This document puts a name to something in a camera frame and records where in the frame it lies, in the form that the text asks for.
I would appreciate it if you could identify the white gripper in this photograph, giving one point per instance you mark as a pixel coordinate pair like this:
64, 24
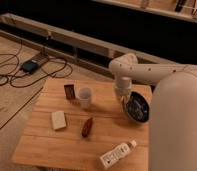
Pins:
123, 88

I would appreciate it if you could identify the dark ceramic bowl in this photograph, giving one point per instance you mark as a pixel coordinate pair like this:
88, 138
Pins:
137, 107

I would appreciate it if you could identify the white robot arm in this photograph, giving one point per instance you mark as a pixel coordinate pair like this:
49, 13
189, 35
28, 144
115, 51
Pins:
173, 110

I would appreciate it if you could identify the white plastic cup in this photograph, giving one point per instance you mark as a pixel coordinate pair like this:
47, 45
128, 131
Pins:
85, 97

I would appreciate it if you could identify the brown wooden oblong object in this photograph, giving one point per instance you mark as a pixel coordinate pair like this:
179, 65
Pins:
87, 127

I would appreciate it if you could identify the wooden table board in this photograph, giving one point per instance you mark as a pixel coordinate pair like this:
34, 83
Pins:
66, 148

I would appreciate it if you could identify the small dark brown box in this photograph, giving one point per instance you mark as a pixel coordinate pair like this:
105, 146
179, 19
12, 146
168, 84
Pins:
69, 91

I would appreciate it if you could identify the white lotion bottle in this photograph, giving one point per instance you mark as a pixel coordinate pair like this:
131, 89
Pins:
120, 151

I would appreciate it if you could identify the black power adapter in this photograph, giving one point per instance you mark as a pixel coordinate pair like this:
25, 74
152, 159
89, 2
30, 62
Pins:
29, 66

